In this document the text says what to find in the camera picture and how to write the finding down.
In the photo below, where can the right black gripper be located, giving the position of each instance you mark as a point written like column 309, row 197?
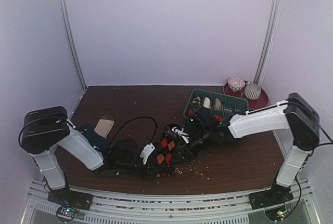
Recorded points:
column 181, row 141

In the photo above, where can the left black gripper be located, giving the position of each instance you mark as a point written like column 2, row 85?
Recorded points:
column 149, row 170

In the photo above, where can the black argyle sock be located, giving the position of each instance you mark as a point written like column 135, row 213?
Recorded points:
column 167, row 149

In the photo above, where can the green divided organizer tray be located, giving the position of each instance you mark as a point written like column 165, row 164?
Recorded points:
column 232, row 105

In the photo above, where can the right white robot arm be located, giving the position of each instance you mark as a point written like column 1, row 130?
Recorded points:
column 294, row 114

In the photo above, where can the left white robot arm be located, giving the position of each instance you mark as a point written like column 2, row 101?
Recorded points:
column 45, row 129

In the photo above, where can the cream rolled sock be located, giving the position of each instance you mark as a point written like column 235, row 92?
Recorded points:
column 206, row 102

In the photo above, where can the black beige patterned rolled sock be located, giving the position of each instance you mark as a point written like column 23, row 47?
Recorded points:
column 196, row 101

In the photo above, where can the tan rolled sock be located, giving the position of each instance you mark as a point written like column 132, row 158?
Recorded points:
column 218, row 105

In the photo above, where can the dark teal sock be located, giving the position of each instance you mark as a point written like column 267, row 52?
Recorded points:
column 97, row 141

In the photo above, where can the pink patterned bowl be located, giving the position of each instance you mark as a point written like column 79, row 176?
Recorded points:
column 236, row 83

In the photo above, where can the red round plate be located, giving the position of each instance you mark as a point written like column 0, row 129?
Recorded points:
column 255, row 101

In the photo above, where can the grey striped cup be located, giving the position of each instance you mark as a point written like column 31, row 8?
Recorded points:
column 252, row 91

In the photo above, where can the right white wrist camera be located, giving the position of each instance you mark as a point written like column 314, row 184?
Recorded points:
column 180, row 133

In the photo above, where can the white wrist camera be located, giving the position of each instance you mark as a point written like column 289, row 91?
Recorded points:
column 180, row 133
column 146, row 152

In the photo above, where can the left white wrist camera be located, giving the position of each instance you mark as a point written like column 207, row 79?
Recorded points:
column 146, row 152

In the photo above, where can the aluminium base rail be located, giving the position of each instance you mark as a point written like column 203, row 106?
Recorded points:
column 112, row 207

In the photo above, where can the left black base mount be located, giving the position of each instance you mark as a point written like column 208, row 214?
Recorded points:
column 70, row 203

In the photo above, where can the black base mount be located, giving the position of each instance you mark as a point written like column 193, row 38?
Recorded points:
column 70, row 203
column 275, row 201

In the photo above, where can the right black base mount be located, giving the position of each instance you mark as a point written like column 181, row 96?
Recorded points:
column 275, row 201

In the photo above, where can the right aluminium frame post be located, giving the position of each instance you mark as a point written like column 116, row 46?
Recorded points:
column 268, row 42

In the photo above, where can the aluminium frame post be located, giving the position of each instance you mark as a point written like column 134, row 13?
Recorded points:
column 268, row 42
column 71, row 43

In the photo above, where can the left aluminium frame post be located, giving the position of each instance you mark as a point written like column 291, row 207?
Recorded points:
column 71, row 43

